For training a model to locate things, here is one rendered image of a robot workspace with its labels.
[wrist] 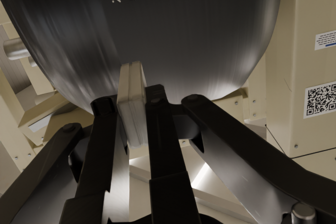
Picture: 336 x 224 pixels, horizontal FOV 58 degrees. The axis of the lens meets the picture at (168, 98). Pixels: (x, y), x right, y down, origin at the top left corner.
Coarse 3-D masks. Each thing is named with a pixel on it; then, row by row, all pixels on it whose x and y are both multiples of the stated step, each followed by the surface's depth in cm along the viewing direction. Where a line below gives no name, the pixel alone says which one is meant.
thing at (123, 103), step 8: (128, 64) 22; (120, 72) 21; (128, 72) 20; (120, 80) 19; (128, 80) 19; (120, 88) 17; (128, 88) 17; (120, 96) 16; (128, 96) 16; (120, 104) 16; (128, 104) 16; (120, 112) 16; (128, 112) 16; (128, 120) 16; (128, 128) 16; (136, 128) 16; (128, 136) 16; (136, 136) 17; (128, 144) 17; (136, 144) 17
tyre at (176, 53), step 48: (0, 0) 29; (48, 0) 26; (96, 0) 26; (144, 0) 27; (192, 0) 28; (240, 0) 28; (48, 48) 29; (96, 48) 29; (144, 48) 30; (192, 48) 31; (240, 48) 33; (96, 96) 35
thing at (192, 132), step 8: (152, 88) 19; (160, 88) 18; (152, 96) 17; (160, 96) 17; (176, 104) 16; (176, 112) 15; (184, 112) 15; (176, 120) 15; (184, 120) 15; (192, 120) 15; (176, 128) 15; (184, 128) 15; (192, 128) 15; (184, 136) 15; (192, 136) 15; (200, 136) 15
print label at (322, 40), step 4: (324, 32) 53; (328, 32) 53; (332, 32) 53; (316, 36) 53; (320, 36) 53; (324, 36) 53; (328, 36) 53; (332, 36) 54; (316, 40) 54; (320, 40) 54; (324, 40) 54; (328, 40) 54; (332, 40) 54; (316, 44) 54; (320, 44) 54; (324, 44) 54; (328, 44) 54; (332, 44) 54; (316, 48) 54; (320, 48) 54
